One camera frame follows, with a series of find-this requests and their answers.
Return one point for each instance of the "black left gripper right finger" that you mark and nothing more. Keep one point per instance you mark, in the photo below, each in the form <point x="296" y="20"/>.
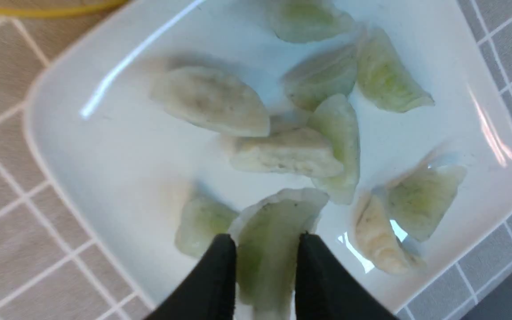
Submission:
<point x="324" y="290"/>

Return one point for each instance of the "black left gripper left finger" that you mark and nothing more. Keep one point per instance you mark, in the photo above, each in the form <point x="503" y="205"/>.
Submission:
<point x="209" y="291"/>

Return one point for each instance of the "green dumpling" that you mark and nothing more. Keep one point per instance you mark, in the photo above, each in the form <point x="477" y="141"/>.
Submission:
<point x="202" y="218"/>
<point x="267" y="236"/>
<point x="322" y="77"/>

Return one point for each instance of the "pale dumpling plate front edge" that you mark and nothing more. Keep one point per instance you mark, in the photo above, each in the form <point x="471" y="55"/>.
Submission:
<point x="378" y="243"/>

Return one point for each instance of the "pink dumpling on plate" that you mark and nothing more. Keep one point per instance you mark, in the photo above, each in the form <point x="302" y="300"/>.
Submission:
<point x="419" y="202"/>

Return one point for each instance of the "white dumpling centre plate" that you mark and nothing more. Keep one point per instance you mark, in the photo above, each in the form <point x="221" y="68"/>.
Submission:
<point x="300" y="151"/>

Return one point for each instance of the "green dumpling centre plate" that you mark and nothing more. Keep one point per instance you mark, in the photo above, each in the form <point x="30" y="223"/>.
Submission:
<point x="336" y="120"/>

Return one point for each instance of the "green dumpling plate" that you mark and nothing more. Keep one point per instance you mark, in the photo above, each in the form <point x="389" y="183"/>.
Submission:
<point x="336" y="120"/>
<point x="305" y="21"/>
<point x="384" y="80"/>

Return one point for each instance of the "green dumpling right plate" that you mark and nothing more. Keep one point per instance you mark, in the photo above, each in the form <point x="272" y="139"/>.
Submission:
<point x="384" y="80"/>

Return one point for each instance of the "green dumpling upper plate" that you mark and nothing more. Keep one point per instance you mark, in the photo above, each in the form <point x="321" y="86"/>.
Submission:
<point x="305" y="21"/>

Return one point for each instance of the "white dumpling upper left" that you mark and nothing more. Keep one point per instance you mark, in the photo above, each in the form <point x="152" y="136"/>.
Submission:
<point x="212" y="99"/>

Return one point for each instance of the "bamboo steamer lid yellow rim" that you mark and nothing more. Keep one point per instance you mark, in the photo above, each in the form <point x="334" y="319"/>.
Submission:
<point x="62" y="12"/>

